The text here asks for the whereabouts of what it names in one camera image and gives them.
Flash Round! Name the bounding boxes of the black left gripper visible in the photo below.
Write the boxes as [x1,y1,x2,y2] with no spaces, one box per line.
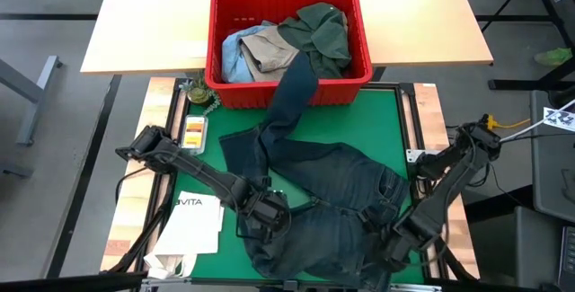
[240,188,292,243]

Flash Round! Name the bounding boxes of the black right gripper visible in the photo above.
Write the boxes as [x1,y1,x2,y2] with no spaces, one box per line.
[379,219,423,275]

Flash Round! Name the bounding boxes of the dark blue denim jeans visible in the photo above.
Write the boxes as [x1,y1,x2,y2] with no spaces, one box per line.
[218,51,412,292]

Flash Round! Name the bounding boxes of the red plastic laundry bin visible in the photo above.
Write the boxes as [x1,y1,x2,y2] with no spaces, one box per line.
[204,0,374,110]

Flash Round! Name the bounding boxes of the white printed tote bag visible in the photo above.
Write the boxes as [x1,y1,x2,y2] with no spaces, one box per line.
[143,190,226,280]

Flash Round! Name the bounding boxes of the clear package with orange label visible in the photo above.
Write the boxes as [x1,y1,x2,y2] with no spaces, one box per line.
[179,114,209,156]

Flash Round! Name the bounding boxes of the dark grey box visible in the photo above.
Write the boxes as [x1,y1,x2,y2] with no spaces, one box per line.
[466,206,562,289]

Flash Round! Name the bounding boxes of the green table mat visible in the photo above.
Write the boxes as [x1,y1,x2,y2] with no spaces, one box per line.
[172,88,426,284]

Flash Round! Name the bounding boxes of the small potted succulent plant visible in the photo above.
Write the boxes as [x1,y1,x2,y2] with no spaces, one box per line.
[179,72,222,116]

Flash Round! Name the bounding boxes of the light blue garment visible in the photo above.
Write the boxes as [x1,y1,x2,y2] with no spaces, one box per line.
[221,21,275,84]

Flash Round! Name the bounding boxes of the beige khaki garment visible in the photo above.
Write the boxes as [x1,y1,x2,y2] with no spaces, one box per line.
[240,24,301,83]

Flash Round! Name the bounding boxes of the black keyboard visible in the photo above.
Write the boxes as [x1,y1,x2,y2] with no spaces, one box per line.
[558,226,575,291]

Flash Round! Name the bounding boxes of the dark grey case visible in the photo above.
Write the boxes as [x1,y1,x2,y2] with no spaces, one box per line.
[531,89,575,224]

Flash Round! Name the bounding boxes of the dark green button shirt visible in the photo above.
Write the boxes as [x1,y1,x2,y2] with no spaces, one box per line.
[277,2,352,80]

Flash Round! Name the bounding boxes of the black table leg bar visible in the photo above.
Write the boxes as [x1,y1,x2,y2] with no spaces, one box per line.
[44,74,123,279]

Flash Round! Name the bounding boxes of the white tag with black logo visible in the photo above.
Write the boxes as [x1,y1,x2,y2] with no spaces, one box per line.
[543,106,575,132]

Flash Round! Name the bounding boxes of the black horizontal bar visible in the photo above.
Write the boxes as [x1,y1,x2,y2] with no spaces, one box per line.
[0,272,149,292]

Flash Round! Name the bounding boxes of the light wooden table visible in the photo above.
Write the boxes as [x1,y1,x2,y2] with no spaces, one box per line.
[80,0,494,75]

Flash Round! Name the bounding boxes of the light green object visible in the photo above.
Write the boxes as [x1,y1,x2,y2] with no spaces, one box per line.
[534,48,574,67]

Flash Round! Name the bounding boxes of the grey metal table leg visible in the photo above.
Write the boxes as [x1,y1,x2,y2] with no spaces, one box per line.
[0,55,64,147]

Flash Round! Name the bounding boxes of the silver metal bracket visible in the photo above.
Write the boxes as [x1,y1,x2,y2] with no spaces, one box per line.
[390,282,444,292]

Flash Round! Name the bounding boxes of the black thick cable bundle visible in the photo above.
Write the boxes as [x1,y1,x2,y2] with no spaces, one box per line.
[421,233,478,282]
[105,179,174,275]

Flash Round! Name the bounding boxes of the black aluminium table frame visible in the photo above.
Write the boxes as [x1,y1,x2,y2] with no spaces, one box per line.
[101,77,480,292]

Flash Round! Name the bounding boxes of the yellow plug with cable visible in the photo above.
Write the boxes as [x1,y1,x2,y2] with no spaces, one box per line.
[487,112,531,131]

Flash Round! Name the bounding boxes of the white cable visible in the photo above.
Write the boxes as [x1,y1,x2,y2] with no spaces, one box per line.
[500,98,575,145]

